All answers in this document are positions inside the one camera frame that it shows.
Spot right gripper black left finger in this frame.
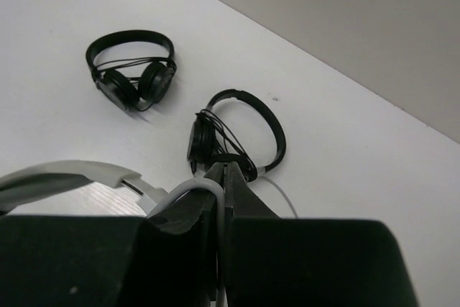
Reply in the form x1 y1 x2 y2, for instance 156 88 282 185
148 163 226 306

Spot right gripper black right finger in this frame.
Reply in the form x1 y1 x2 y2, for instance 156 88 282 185
224 162 279 219

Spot grey headphone cable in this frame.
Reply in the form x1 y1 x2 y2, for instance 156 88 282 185
149 175 299 307

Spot grey white headphones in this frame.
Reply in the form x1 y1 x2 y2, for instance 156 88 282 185
1 160 167 217

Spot right black headphones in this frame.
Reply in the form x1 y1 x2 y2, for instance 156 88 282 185
185 88 288 182

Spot black headphones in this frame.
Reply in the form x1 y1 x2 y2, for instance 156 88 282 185
185 88 288 182
86 29 177 112

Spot left black headphones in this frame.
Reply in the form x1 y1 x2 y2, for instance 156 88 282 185
86 29 177 112

